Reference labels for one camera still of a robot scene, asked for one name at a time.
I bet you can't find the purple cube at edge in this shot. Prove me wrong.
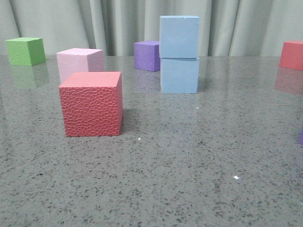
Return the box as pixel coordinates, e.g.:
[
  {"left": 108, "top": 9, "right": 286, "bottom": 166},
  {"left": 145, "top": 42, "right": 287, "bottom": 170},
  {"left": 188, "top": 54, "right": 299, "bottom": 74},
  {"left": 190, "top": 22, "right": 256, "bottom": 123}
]
[{"left": 298, "top": 128, "right": 303, "bottom": 144}]

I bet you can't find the green foam cube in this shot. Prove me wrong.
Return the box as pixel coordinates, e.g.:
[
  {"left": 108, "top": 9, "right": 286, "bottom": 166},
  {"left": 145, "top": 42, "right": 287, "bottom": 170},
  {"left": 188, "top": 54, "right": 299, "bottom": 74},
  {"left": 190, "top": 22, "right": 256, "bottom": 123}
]
[{"left": 5, "top": 37, "right": 46, "bottom": 66}]

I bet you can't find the large red textured cube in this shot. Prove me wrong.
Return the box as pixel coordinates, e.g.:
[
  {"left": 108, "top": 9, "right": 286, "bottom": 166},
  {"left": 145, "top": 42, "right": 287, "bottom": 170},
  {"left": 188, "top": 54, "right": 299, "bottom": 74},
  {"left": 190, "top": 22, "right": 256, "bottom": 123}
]
[{"left": 59, "top": 71, "right": 123, "bottom": 137}]

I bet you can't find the light blue foam cube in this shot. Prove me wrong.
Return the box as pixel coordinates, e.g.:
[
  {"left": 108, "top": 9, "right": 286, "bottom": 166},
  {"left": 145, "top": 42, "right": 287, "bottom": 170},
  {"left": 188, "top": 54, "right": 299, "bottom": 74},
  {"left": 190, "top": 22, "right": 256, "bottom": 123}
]
[{"left": 160, "top": 58, "right": 199, "bottom": 94}]

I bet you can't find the red cube at right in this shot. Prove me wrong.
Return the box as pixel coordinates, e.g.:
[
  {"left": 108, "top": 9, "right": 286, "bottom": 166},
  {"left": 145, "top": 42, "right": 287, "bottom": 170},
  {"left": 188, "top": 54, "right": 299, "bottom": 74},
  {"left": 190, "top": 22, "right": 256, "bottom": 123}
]
[{"left": 279, "top": 40, "right": 303, "bottom": 70}]

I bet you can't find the pink foam cube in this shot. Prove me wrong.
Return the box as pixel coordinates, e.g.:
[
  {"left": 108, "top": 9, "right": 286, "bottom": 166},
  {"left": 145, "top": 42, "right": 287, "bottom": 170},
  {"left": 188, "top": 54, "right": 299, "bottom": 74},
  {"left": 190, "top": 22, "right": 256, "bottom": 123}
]
[{"left": 56, "top": 48, "right": 105, "bottom": 83}]

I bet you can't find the purple foam cube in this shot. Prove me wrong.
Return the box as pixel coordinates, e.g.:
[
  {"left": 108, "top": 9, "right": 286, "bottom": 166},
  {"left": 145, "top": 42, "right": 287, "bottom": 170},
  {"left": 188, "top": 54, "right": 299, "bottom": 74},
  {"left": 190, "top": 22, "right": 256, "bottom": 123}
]
[{"left": 134, "top": 41, "right": 160, "bottom": 72}]

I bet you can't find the grey-green curtain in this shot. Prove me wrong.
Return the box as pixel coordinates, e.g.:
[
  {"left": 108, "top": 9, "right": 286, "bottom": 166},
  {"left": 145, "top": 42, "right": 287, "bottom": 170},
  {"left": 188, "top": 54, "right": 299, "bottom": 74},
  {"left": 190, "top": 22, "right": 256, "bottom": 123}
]
[{"left": 0, "top": 0, "right": 303, "bottom": 56}]

